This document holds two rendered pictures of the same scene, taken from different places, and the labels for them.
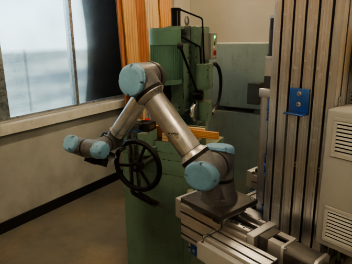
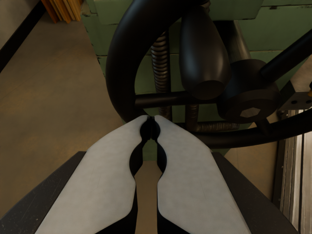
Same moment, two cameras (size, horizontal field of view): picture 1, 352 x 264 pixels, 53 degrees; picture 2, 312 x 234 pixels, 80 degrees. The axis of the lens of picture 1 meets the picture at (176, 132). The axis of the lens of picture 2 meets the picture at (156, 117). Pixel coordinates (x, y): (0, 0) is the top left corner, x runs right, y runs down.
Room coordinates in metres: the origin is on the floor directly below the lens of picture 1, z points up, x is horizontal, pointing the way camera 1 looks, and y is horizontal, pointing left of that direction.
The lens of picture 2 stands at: (1.67, 0.34, 0.97)
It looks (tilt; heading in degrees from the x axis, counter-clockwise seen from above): 60 degrees down; 337
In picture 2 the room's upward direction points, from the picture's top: 4 degrees counter-clockwise
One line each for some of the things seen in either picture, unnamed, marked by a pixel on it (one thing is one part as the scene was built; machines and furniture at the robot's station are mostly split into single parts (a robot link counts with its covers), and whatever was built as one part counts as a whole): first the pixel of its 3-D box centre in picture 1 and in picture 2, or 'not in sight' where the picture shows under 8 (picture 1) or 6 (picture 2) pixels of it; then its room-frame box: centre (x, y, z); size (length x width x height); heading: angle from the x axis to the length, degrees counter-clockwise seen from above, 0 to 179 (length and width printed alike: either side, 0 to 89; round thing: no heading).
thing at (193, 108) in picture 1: (195, 111); not in sight; (2.10, -0.12, 1.02); 0.12 x 0.03 x 0.12; 154
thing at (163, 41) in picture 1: (165, 56); not in sight; (2.04, 0.05, 1.35); 0.18 x 0.18 x 0.31
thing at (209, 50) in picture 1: (209, 46); not in sight; (2.27, -0.22, 1.40); 0.10 x 0.06 x 0.16; 154
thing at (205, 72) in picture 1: (205, 76); not in sight; (2.17, -0.18, 1.23); 0.09 x 0.08 x 0.15; 154
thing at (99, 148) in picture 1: (97, 147); not in sight; (1.45, 0.34, 1.00); 0.11 x 0.11 x 0.08; 63
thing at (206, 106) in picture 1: (203, 110); not in sight; (2.14, -0.17, 1.02); 0.09 x 0.07 x 0.12; 64
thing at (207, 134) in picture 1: (170, 130); not in sight; (2.03, 0.03, 0.92); 0.60 x 0.02 x 0.04; 64
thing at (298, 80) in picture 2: not in sight; (294, 83); (1.80, -0.12, 0.58); 0.12 x 0.08 x 0.08; 154
